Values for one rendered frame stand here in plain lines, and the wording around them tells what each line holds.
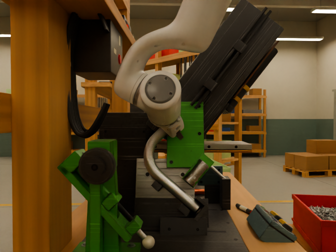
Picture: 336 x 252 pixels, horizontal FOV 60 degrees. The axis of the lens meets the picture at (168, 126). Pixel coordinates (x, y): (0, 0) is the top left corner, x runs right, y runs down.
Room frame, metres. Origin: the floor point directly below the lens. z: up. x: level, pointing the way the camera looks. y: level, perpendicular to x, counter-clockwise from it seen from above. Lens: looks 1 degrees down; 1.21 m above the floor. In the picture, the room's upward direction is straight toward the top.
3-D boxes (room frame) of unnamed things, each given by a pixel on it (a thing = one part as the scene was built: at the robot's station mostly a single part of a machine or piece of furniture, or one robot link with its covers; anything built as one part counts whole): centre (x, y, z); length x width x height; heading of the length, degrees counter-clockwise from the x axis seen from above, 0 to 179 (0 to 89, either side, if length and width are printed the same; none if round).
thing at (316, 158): (6.60, -3.39, 0.37); 1.20 x 0.80 x 0.74; 101
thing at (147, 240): (0.64, 0.06, 0.96); 0.06 x 0.03 x 0.06; 88
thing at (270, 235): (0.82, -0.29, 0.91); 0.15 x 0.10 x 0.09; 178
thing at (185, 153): (0.94, -0.06, 1.17); 0.13 x 0.12 x 0.20; 178
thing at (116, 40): (0.91, 0.22, 1.43); 0.17 x 0.12 x 0.15; 178
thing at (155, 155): (1.13, 0.14, 1.07); 0.30 x 0.18 x 0.34; 178
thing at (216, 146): (1.09, -0.10, 1.11); 0.39 x 0.16 x 0.03; 88
